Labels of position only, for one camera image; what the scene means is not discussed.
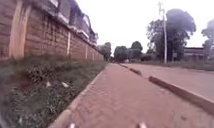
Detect low building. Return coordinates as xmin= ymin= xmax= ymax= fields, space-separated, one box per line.
xmin=182 ymin=46 xmax=206 ymax=63

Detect grey kerb beside grass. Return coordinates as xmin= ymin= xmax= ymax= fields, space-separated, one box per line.
xmin=48 ymin=68 xmax=108 ymax=128

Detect utility pole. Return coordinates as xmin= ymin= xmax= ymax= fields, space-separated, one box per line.
xmin=157 ymin=1 xmax=169 ymax=65

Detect robot's own part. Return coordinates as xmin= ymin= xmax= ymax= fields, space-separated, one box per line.
xmin=67 ymin=122 xmax=77 ymax=128
xmin=137 ymin=121 xmax=148 ymax=128

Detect red brick path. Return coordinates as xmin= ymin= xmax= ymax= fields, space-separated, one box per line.
xmin=48 ymin=63 xmax=214 ymax=128

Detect grass and dirt verge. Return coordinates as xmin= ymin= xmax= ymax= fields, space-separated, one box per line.
xmin=0 ymin=58 xmax=108 ymax=128

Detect brick boundary wall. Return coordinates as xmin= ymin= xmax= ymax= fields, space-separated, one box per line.
xmin=0 ymin=0 xmax=105 ymax=63

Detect multi-storey building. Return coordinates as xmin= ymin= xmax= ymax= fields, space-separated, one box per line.
xmin=48 ymin=0 xmax=99 ymax=46

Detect kerb between path and road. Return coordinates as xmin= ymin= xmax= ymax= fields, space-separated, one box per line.
xmin=119 ymin=63 xmax=214 ymax=118

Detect reddish paved road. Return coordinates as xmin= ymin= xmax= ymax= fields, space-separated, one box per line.
xmin=123 ymin=63 xmax=214 ymax=104

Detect distant trees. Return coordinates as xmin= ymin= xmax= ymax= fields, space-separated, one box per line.
xmin=113 ymin=40 xmax=144 ymax=63

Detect large dark tree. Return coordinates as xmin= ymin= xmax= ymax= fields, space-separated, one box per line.
xmin=145 ymin=8 xmax=197 ymax=63

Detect grass verge beside road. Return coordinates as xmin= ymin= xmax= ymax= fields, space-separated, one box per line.
xmin=128 ymin=59 xmax=214 ymax=73

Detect tall tree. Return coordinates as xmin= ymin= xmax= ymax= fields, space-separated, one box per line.
xmin=200 ymin=17 xmax=214 ymax=61

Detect small tree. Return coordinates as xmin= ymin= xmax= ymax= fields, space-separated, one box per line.
xmin=97 ymin=42 xmax=113 ymax=62

